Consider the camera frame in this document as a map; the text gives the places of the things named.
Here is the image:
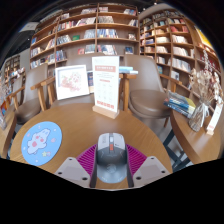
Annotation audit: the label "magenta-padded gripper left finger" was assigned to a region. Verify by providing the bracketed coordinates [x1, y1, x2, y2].
[54, 144, 99, 189]

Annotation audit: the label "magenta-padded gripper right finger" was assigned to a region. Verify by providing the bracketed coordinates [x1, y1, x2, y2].
[125, 144, 171, 189]

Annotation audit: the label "grey computer mouse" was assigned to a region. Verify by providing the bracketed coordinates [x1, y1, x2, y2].
[95, 132, 128, 184]

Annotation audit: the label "round blue mouse pad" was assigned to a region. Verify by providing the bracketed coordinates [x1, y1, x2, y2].
[20, 120, 63, 167]

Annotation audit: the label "round wooden side table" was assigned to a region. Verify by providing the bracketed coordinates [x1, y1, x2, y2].
[0, 106, 18, 159]
[163, 108, 224, 173]

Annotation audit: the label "stack of blue books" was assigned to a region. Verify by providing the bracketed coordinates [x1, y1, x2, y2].
[163, 90, 197, 119]

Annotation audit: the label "small white table sign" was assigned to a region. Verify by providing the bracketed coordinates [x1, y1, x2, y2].
[206, 99, 224, 136]

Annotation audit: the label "white framed flower picture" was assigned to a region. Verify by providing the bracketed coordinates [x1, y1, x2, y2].
[54, 64, 90, 101]

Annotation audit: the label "dark upright book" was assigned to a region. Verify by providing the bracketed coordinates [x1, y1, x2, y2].
[87, 70, 95, 94]

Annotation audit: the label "white sign in wooden stand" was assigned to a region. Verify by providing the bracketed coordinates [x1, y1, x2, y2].
[91, 55, 120, 120]

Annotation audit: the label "glass vase with beige flowers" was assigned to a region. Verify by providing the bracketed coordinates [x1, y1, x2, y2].
[188, 49, 223, 133]

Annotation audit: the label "light blue flat books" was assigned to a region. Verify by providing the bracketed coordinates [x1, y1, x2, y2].
[118, 65, 139, 76]

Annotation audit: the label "small distant wooden bookshelf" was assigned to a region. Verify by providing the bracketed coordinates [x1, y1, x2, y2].
[3, 54, 22, 80]

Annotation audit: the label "tall wooden bookshelf with books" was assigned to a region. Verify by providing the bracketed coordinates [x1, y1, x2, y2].
[138, 9, 224, 101]

